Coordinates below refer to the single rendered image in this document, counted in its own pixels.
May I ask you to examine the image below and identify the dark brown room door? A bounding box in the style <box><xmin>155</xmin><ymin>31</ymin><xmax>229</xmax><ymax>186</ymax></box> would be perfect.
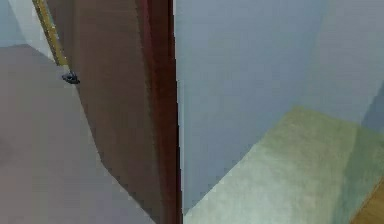
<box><xmin>32</xmin><ymin>0</ymin><xmax>184</xmax><ymax>224</ymax></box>

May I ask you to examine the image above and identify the black door handle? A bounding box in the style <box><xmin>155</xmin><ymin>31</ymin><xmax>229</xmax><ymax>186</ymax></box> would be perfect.
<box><xmin>61</xmin><ymin>71</ymin><xmax>81</xmax><ymax>85</ymax></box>

